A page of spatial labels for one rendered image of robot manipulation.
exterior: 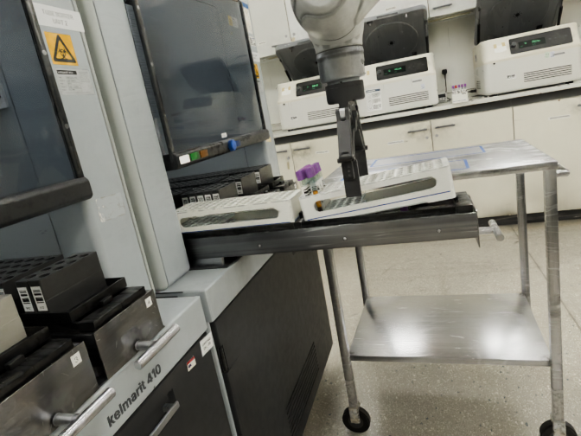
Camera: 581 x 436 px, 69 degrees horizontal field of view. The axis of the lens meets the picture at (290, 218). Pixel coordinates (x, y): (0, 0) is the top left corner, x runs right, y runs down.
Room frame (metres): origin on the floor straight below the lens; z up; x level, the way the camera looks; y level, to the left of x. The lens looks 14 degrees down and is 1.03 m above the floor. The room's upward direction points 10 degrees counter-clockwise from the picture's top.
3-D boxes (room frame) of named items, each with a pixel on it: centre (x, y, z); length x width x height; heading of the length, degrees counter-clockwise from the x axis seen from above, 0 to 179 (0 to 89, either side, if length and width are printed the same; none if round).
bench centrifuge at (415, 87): (3.33, -0.97, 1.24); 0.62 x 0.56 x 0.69; 162
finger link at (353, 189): (0.80, -0.13, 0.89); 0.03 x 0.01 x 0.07; 71
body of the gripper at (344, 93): (0.86, -0.15, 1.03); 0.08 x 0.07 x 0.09; 161
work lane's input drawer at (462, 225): (0.90, -0.05, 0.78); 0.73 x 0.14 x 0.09; 71
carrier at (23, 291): (0.61, 0.36, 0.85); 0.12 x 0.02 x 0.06; 160
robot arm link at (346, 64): (0.86, -0.15, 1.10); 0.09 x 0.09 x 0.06
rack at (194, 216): (0.95, 0.12, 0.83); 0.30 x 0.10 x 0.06; 71
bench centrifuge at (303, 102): (3.52, -0.42, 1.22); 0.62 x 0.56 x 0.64; 159
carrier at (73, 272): (0.60, 0.34, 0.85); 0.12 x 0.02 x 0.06; 161
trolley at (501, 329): (1.28, -0.44, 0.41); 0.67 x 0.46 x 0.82; 69
